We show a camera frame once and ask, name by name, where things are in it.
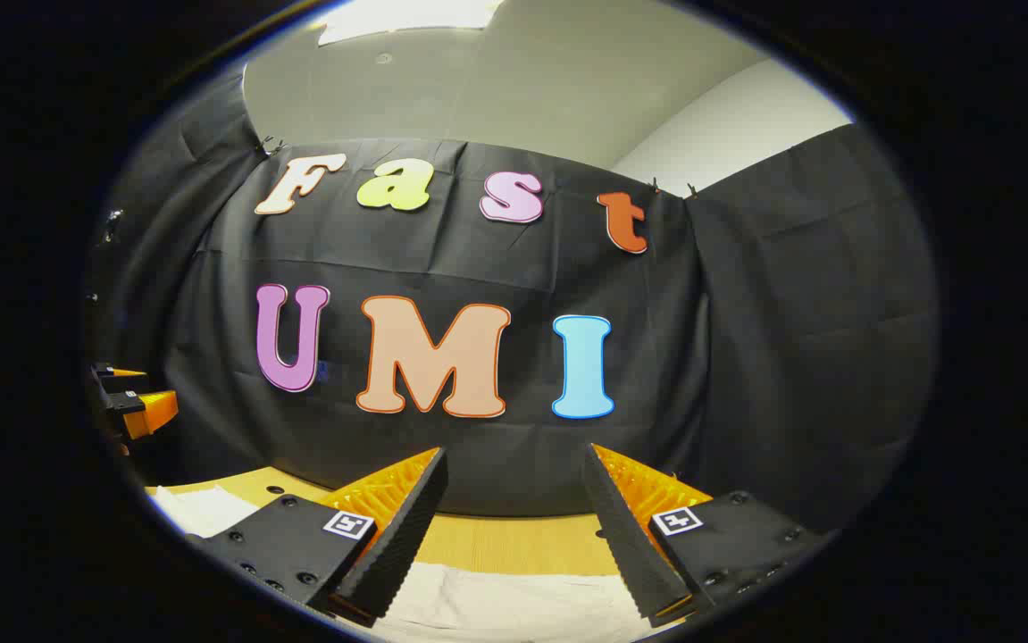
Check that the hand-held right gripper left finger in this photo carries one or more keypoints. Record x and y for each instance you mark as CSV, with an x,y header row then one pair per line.
x,y
406,536

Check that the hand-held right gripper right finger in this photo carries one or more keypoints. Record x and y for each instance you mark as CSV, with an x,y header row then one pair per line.
x,y
625,545

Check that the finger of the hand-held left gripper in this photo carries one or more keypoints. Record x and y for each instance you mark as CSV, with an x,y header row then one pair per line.
x,y
107,379
125,404

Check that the white jeans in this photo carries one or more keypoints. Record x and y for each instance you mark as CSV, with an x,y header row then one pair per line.
x,y
514,607

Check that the black backdrop cloth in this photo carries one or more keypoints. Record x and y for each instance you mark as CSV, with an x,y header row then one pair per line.
x,y
478,259

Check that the ceiling light panel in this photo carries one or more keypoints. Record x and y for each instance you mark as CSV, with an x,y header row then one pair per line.
x,y
406,18

